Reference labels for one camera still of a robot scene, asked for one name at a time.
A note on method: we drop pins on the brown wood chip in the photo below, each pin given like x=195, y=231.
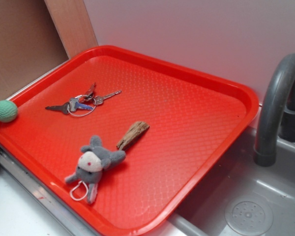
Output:
x=134, y=133

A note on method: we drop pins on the red plastic tray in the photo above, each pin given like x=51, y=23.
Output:
x=193, y=117

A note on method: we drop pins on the bunch of keys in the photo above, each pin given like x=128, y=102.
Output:
x=83, y=104

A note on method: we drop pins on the grey plush donkey toy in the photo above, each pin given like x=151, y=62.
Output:
x=95, y=159

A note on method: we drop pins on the grey plastic sink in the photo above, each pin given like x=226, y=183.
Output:
x=239, y=198

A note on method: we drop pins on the wooden board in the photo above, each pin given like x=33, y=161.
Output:
x=73, y=25

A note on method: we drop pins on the grey plastic faucet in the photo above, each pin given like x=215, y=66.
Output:
x=277, y=117

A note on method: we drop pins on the green foam ball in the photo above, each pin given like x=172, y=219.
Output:
x=8, y=111

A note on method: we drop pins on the brown cardboard panel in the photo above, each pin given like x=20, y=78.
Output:
x=29, y=44

